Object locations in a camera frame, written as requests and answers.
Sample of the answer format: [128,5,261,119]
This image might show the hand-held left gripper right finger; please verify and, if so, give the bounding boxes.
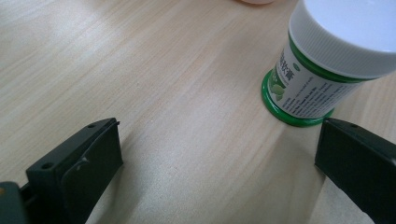
[314,117,396,224]

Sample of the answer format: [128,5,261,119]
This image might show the green jar with white lid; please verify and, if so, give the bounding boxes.
[261,0,396,128]

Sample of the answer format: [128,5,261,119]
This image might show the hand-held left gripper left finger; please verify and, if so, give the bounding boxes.
[19,117,124,224]

